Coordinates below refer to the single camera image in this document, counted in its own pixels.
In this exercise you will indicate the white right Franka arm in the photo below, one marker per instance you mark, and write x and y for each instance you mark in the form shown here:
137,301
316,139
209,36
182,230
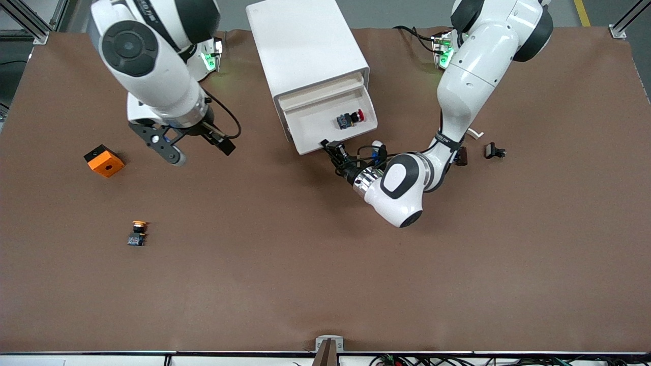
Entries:
152,76

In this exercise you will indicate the grey metal clamp bracket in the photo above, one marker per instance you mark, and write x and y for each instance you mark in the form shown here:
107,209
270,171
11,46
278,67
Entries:
320,343

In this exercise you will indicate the small black component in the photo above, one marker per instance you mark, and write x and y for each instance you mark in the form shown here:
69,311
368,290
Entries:
491,150

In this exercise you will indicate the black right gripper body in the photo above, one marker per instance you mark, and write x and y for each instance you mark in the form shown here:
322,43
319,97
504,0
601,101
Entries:
210,132

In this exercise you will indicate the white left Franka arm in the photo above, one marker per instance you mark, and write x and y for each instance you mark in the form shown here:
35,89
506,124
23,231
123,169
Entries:
468,76

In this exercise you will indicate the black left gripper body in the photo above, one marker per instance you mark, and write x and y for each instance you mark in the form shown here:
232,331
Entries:
347,169

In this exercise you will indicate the yellow push button switch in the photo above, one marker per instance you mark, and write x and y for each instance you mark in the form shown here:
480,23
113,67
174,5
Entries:
136,239

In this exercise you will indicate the orange and black box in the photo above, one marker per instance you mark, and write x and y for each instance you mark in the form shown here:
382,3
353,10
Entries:
108,163

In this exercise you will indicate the dark brown post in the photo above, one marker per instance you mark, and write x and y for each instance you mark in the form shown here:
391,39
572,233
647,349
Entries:
328,356

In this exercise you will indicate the red push button switch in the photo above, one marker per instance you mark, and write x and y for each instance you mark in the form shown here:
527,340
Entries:
346,122

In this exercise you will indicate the aluminium frame profile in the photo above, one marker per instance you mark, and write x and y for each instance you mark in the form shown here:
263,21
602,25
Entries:
617,32
40,35

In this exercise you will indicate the small dark brown component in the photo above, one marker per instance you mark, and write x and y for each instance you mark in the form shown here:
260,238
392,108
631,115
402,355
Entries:
462,156

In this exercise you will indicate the brown table cover sheet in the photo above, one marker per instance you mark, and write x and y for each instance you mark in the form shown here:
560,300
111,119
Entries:
325,254

